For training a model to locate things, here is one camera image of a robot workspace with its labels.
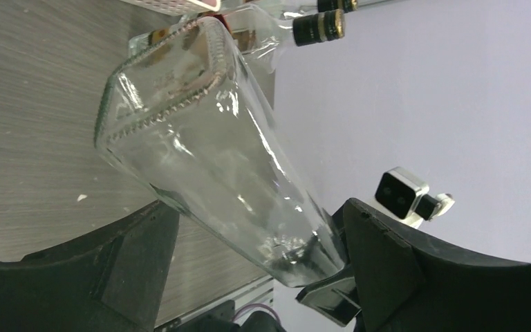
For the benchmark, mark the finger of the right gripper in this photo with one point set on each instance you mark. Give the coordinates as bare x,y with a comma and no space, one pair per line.
334,298

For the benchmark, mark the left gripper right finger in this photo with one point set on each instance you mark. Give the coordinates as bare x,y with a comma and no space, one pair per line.
408,280

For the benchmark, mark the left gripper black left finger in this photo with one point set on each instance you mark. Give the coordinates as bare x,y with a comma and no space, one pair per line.
110,279

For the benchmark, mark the clear drinking glass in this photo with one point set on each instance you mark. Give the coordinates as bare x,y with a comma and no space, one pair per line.
187,119

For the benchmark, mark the clear bottle black cap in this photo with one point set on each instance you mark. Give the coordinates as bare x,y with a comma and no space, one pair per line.
282,8
256,33

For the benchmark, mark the rear clear bottle black cap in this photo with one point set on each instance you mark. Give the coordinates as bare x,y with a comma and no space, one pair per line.
282,8

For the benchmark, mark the white plastic basket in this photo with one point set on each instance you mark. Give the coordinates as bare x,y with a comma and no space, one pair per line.
178,7

